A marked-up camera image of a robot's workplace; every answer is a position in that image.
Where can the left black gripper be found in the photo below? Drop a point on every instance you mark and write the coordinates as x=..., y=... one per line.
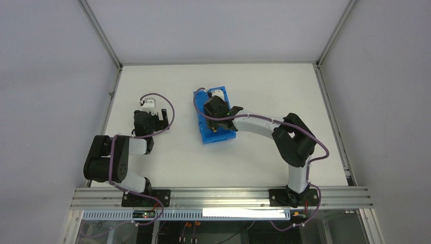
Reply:
x=158, y=121

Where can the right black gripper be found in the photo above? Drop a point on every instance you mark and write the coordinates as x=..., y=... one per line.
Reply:
x=211, y=104

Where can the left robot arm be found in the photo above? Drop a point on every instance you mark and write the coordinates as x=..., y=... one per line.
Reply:
x=108, y=157

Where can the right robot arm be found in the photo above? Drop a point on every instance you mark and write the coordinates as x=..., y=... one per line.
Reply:
x=292, y=138

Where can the blue plastic bin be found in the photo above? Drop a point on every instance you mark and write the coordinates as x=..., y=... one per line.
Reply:
x=208, y=136

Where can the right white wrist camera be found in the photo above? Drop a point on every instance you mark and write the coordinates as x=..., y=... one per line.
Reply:
x=217, y=92

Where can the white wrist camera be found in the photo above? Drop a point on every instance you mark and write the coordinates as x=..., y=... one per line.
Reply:
x=148, y=105
x=217, y=92

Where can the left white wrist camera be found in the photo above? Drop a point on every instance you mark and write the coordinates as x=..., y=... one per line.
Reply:
x=148, y=105

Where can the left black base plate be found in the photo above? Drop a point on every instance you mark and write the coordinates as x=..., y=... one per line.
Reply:
x=133, y=200

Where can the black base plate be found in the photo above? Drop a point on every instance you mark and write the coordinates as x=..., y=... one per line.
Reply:
x=279, y=198
x=133, y=200

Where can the grey slotted cable duct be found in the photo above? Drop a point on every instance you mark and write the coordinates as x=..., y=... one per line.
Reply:
x=206, y=214

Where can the right aluminium frame post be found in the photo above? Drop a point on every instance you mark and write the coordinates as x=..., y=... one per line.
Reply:
x=336, y=31

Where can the aluminium frame post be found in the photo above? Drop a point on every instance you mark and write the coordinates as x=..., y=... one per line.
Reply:
x=84, y=4
x=336, y=31

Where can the aluminium front rail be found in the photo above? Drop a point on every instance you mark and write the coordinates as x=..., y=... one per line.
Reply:
x=199, y=198

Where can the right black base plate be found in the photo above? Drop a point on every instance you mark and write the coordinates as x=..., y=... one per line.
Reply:
x=279, y=198

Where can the left aluminium frame post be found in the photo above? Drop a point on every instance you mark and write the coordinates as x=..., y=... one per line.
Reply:
x=84, y=4

